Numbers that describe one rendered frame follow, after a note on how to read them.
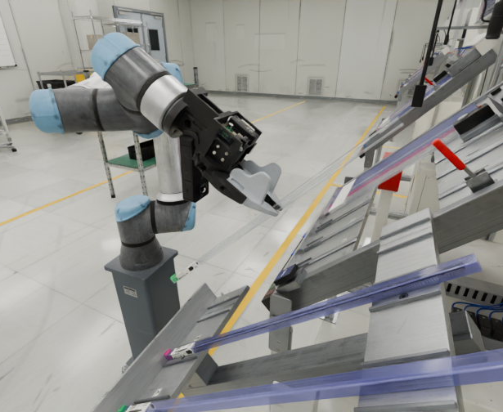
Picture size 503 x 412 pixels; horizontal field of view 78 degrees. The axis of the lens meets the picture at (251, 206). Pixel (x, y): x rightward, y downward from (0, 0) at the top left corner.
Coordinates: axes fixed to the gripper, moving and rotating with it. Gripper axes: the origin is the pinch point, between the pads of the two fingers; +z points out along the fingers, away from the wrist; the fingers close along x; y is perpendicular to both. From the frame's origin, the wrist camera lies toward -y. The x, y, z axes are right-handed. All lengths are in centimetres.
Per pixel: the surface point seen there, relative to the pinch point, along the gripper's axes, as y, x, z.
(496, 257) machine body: -1, 69, 66
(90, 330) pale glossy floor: -140, 27, -27
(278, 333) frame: -28.8, 7.8, 19.8
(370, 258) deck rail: -1.2, 11.6, 19.7
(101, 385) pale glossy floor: -125, 9, -4
